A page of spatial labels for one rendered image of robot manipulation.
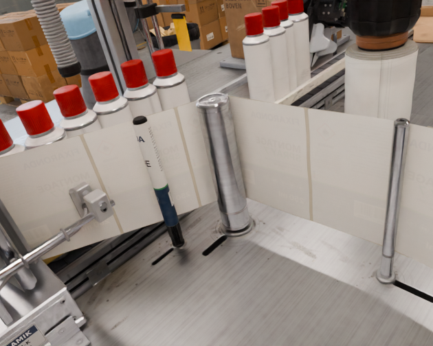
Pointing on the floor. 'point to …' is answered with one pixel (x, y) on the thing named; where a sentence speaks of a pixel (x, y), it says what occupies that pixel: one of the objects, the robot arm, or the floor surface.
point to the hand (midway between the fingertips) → (308, 60)
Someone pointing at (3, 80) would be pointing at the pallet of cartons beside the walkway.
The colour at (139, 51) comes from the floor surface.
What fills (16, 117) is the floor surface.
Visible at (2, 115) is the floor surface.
